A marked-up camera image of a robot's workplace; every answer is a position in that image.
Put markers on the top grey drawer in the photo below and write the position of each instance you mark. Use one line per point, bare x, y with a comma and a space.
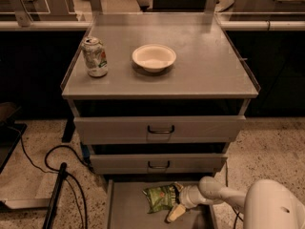
158, 129

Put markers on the black metal bar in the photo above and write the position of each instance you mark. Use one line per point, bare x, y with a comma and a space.
55, 197

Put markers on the crushed soda can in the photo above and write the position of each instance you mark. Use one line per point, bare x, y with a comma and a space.
95, 56

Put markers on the grey drawer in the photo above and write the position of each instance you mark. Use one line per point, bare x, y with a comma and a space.
158, 129
128, 208
157, 164

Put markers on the grey drawer cabinet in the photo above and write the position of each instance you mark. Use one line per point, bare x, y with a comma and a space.
171, 103

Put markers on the middle grey drawer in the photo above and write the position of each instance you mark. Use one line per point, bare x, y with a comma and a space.
157, 164

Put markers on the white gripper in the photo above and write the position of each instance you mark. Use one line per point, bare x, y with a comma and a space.
188, 197

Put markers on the bottom grey drawer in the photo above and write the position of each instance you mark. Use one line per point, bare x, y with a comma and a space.
128, 208

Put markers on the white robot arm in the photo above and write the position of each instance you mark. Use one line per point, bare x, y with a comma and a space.
266, 205

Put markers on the green jalapeno chip bag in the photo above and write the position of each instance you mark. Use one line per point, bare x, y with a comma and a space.
161, 197

